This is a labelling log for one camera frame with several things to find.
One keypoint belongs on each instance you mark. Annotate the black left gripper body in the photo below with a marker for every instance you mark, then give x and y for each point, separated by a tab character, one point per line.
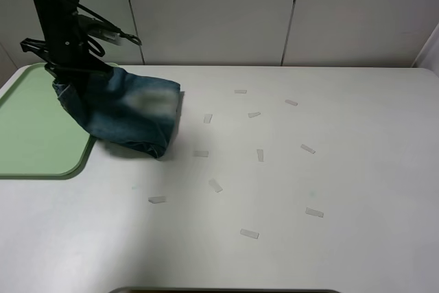
65	47

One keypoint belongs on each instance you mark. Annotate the children's blue denim shorts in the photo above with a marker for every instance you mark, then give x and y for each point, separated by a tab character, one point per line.
136	112

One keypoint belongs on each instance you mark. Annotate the green plastic tray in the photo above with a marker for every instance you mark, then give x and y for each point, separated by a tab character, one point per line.
39	139

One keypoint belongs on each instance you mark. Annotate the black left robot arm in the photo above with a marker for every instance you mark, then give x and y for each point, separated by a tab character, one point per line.
65	5

